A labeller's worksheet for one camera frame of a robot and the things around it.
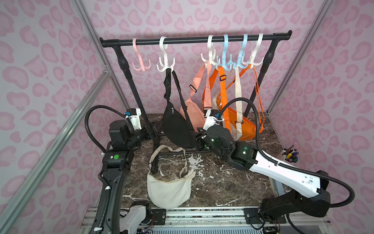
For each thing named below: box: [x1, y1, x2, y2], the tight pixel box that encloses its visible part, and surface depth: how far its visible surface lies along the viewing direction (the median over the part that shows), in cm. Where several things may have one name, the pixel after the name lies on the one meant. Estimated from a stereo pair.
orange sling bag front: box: [202, 65, 235, 131], surface depth 64 cm
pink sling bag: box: [179, 61, 212, 132], surface depth 68 cm
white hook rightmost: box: [249, 33, 264, 70], surface depth 58 cm
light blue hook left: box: [215, 34, 233, 71], surface depth 58 cm
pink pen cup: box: [280, 142, 300, 164], surface depth 84 cm
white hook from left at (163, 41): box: [156, 36, 176, 73], surface depth 53 cm
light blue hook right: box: [233, 33, 249, 70], surface depth 59 cm
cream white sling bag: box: [146, 144, 196, 209], surface depth 82 cm
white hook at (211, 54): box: [201, 34, 217, 66], surface depth 56 cm
